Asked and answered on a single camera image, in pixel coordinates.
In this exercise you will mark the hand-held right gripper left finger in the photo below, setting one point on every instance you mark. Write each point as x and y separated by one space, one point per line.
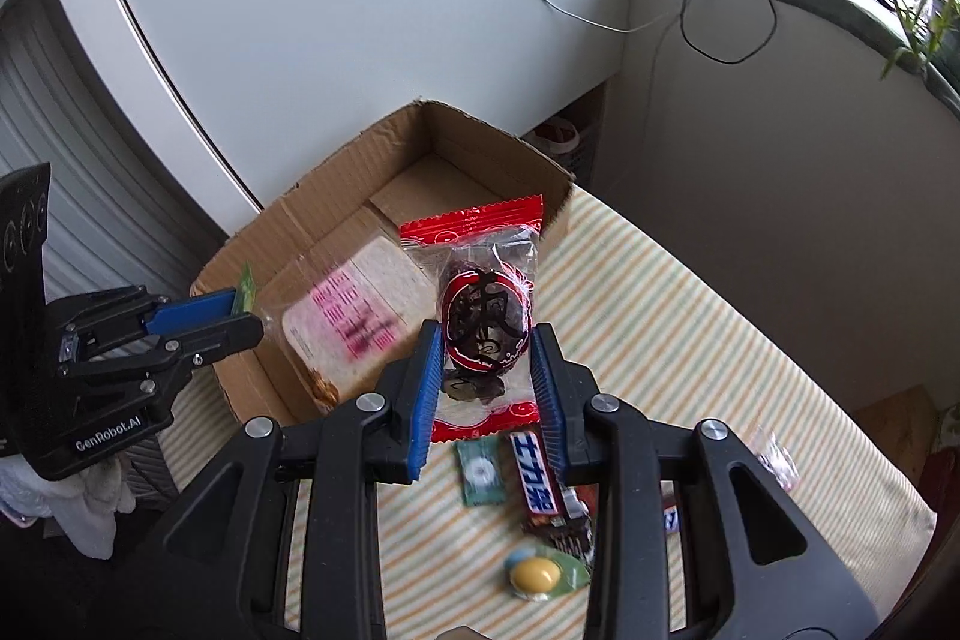
421 392

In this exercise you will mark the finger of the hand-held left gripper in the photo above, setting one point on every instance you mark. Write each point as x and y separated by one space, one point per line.
195 308
225 336

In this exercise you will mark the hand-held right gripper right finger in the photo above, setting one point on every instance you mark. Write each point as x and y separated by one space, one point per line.
550 404

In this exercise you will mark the small green snack packet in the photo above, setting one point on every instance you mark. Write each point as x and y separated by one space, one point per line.
246 287

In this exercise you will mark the blue white snack bar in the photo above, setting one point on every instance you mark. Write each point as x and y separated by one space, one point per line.
534 482

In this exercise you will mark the green mint candy packet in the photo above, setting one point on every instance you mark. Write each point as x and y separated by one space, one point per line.
480 471

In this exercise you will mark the sliced bread packet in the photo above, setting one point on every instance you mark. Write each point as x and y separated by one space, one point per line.
375 287

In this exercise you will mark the red clear snack packet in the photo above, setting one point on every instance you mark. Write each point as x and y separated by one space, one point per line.
480 235

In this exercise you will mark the brown cardboard box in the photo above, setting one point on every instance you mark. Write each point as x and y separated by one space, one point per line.
465 145

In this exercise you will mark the white cloth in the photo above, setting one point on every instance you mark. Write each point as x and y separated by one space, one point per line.
90 505

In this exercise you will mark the striped tablecloth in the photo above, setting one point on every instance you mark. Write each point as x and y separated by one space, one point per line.
675 347

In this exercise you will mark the brown chocolate bar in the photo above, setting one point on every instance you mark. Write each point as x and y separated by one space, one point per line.
671 516

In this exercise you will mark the orange triangular jelly packet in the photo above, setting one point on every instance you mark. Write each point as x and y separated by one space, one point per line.
536 574

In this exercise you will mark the grey ribbed panel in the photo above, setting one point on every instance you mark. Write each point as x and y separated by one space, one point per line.
90 160

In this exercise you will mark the clear pink candy wrapper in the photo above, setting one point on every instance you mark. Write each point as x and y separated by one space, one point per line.
776 460

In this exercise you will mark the wooden stool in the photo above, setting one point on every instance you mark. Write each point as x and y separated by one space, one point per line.
896 422

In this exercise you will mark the green printed bag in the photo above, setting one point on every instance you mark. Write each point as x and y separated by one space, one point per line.
946 452

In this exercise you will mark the potted green plant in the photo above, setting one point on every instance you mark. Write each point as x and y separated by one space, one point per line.
926 21

